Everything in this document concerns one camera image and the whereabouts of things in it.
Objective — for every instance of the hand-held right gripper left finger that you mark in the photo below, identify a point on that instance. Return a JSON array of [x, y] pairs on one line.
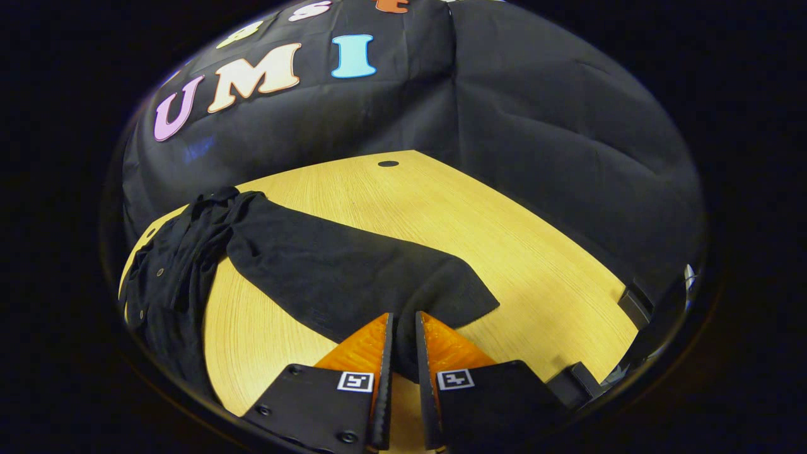
[[383, 403]]

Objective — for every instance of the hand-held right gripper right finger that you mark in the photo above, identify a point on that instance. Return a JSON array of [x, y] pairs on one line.
[[427, 410]]

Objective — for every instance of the black button shirt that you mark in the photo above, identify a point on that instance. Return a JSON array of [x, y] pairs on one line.
[[328, 271]]

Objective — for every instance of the black backdrop cloth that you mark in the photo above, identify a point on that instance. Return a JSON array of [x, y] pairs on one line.
[[504, 126]]

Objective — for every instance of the black table edge bracket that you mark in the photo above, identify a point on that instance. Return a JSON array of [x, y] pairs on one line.
[[635, 307], [575, 384]]

